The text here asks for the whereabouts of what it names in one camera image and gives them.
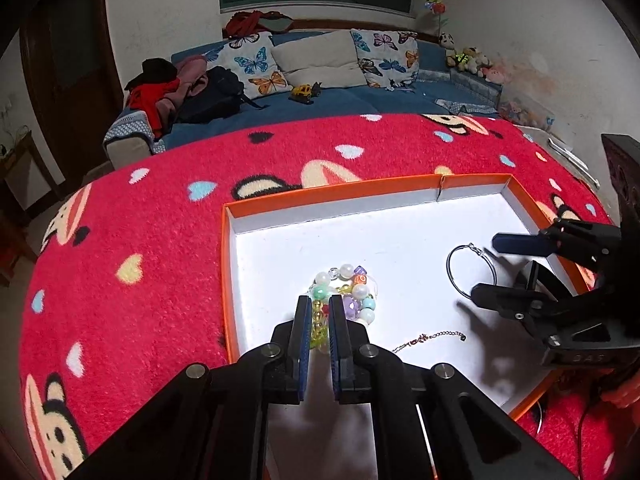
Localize pile of plush toys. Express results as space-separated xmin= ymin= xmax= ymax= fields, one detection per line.
xmin=446 ymin=46 xmax=507 ymax=86

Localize black cable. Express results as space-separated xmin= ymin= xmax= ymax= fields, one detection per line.
xmin=576 ymin=385 xmax=603 ymax=480

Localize yellow green bead bracelet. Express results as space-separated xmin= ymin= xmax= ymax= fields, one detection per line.
xmin=310 ymin=300 xmax=335 ymax=352

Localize blue sofa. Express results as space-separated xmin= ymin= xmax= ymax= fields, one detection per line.
xmin=102 ymin=20 xmax=505 ymax=171

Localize person's right hand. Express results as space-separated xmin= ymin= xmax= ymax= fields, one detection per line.
xmin=600 ymin=366 xmax=640 ymax=407

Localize black garment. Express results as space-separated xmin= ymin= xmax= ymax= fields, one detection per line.
xmin=141 ymin=58 xmax=179 ymax=84

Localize red garment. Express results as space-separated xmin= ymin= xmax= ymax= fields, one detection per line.
xmin=125 ymin=77 xmax=182 ymax=139

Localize yellow toy truck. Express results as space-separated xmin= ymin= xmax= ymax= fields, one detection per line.
xmin=288 ymin=82 xmax=324 ymax=106

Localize blue knitted throw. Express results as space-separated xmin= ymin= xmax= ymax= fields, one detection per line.
xmin=103 ymin=109 xmax=169 ymax=157

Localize beige pillow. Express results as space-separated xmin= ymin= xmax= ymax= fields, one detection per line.
xmin=271 ymin=30 xmax=369 ymax=89

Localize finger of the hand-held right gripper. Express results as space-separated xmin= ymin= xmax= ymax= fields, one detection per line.
xmin=471 ymin=282 xmax=608 ymax=346
xmin=492 ymin=219 xmax=623 ymax=276

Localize red and grey clothes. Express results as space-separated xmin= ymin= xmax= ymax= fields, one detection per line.
xmin=223 ymin=9 xmax=294 ymax=39

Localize clear bag of toys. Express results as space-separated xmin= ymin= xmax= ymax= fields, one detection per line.
xmin=497 ymin=99 xmax=557 ymax=132

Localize orange cardboard box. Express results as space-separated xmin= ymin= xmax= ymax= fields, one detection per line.
xmin=220 ymin=174 xmax=598 ymax=480

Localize red printed blanket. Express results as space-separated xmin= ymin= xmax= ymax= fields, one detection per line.
xmin=20 ymin=112 xmax=640 ymax=480

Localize colourful toy pinwheel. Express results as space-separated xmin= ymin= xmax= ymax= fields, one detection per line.
xmin=423 ymin=0 xmax=450 ymax=37

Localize thin chain bracelet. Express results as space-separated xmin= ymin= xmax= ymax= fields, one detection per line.
xmin=391 ymin=330 xmax=469 ymax=354

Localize dark carved wooden furniture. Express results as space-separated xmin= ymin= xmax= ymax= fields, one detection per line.
xmin=601 ymin=133 xmax=640 ymax=233

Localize dark wooden door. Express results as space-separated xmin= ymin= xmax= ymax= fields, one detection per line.
xmin=19 ymin=0 xmax=127 ymax=198

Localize butterfly print pillow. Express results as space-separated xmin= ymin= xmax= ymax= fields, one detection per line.
xmin=220 ymin=31 xmax=294 ymax=101
xmin=350 ymin=29 xmax=421 ymax=89

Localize wooden side table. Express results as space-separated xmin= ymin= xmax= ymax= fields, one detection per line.
xmin=0 ymin=129 xmax=67 ymax=213

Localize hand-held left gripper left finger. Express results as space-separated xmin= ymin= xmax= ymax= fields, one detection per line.
xmin=65 ymin=295 xmax=312 ymax=480

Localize white plastic strip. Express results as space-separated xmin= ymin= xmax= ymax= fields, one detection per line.
xmin=547 ymin=136 xmax=602 ymax=189

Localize pink garment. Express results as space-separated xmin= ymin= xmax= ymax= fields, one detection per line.
xmin=155 ymin=56 xmax=211 ymax=122

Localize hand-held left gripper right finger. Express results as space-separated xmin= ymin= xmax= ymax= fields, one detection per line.
xmin=329 ymin=295 xmax=576 ymax=480

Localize black backpack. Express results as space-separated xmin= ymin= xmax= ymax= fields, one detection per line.
xmin=172 ymin=66 xmax=269 ymax=125

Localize pastel pearl bead bracelet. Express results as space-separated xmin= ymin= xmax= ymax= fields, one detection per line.
xmin=309 ymin=262 xmax=382 ymax=327

